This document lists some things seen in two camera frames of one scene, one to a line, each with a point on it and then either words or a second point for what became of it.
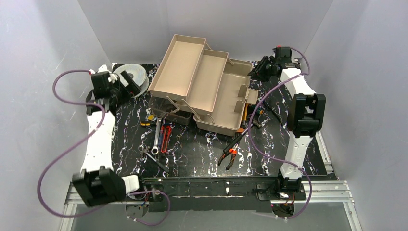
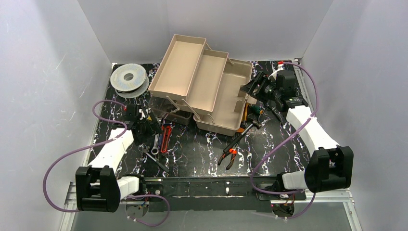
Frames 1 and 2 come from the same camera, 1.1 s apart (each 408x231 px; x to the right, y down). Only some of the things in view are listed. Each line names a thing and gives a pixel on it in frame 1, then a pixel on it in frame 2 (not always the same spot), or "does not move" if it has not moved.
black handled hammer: [255, 122] does not move
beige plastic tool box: [214, 88] does not move
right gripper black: [263, 66] -> [258, 86]
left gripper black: [128, 81] -> [148, 126]
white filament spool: [136, 74] does not move
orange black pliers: [234, 152] does not move
